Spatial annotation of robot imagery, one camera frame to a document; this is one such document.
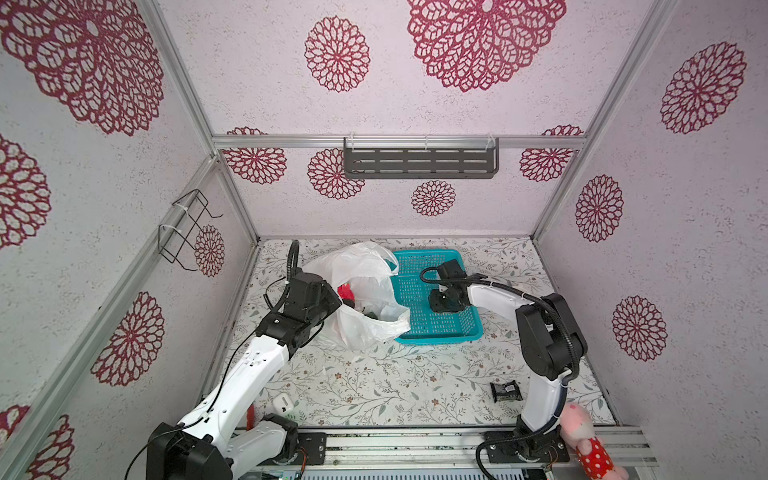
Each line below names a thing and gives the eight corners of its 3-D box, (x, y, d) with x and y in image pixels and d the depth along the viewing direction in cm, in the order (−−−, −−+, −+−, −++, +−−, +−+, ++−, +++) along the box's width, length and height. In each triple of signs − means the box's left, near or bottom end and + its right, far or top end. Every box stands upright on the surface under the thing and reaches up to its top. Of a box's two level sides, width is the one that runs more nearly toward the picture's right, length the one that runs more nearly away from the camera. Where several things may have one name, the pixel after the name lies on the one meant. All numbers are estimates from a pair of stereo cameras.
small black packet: (494, 402, 83) (497, 399, 81) (489, 384, 86) (492, 382, 84) (519, 400, 83) (522, 398, 82) (513, 383, 86) (516, 380, 85)
